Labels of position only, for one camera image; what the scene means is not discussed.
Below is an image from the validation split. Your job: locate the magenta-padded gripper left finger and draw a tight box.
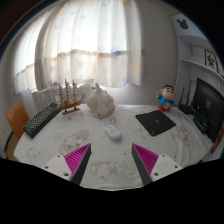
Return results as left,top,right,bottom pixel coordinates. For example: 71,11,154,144
41,143,93,186

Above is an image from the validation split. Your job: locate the cartoon boy figurine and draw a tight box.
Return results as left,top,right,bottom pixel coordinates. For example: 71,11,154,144
155,84,176,113

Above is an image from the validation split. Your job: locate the white cartoon-print tablecloth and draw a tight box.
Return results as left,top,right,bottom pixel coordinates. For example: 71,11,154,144
13,103,214,192

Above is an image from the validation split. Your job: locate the black set-top box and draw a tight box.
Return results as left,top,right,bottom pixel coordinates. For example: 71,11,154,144
193,113,212,135

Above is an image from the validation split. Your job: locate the white cartoon-print computer mouse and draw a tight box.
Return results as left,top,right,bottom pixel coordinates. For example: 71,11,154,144
104,124,123,141

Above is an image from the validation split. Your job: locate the black mouse pad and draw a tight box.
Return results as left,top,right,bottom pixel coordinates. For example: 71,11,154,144
135,109,177,137

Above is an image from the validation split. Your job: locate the black monitor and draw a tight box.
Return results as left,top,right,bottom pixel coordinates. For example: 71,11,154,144
192,77,224,144

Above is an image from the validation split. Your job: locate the white wall shelf unit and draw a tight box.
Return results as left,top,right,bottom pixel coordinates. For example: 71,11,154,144
171,13,224,101

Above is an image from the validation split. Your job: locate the orange wooden chair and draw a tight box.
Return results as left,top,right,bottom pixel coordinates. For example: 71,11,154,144
5,99,31,161

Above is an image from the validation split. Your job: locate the white star-print curtain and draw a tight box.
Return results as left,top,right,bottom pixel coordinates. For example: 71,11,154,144
13,0,145,94

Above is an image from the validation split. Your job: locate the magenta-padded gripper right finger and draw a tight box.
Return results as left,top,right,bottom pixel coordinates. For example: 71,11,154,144
131,143,184,186

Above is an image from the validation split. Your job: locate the black computer keyboard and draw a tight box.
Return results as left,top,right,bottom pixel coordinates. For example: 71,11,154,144
22,102,62,139

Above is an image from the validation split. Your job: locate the black router with antennas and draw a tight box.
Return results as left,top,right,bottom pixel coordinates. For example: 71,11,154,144
177,80,198,116

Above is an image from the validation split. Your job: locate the large white conch shell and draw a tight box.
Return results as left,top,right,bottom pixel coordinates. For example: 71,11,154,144
87,83,116,119

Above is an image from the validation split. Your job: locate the wooden model sailing ship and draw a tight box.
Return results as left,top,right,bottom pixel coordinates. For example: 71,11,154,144
57,78,86,116

